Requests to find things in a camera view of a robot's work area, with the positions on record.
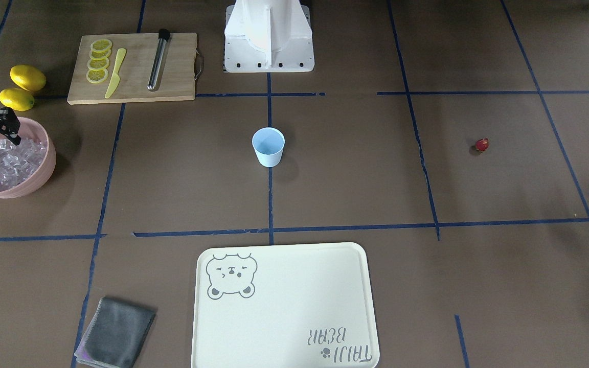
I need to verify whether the steel muddler black tip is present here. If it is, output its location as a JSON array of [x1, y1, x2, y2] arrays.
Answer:
[[147, 29, 171, 91]]

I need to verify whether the pile of clear ice cubes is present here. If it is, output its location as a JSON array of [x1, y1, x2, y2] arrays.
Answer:
[[0, 137, 48, 194]]

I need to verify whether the light blue plastic cup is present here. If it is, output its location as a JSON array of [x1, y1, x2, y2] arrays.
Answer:
[[252, 127, 286, 168]]

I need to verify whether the whole lemon upper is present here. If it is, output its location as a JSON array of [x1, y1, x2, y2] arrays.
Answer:
[[9, 64, 47, 93]]

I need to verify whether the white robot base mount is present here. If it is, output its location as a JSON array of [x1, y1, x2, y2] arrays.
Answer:
[[223, 1, 315, 73]]

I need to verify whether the bamboo cutting board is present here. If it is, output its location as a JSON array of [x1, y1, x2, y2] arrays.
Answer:
[[67, 33, 202, 105]]

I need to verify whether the cream bear tray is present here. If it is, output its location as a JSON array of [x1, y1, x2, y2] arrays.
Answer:
[[190, 242, 380, 367]]

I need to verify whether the yellow plastic knife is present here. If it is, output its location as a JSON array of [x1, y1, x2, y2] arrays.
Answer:
[[104, 48, 127, 99]]

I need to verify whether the pink bowl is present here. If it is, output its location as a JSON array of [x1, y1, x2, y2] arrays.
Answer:
[[0, 117, 57, 199]]

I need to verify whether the grey folded cloth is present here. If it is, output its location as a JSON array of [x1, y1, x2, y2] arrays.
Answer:
[[74, 296, 156, 367]]

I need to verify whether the whole lemon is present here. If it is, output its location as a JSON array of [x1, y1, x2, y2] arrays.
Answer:
[[0, 88, 35, 111], [9, 64, 47, 93]]

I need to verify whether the red strawberry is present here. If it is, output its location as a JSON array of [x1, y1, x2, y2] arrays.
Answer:
[[474, 138, 489, 153]]

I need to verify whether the whole lemon lower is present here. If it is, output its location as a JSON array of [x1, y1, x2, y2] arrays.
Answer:
[[0, 88, 35, 111]]

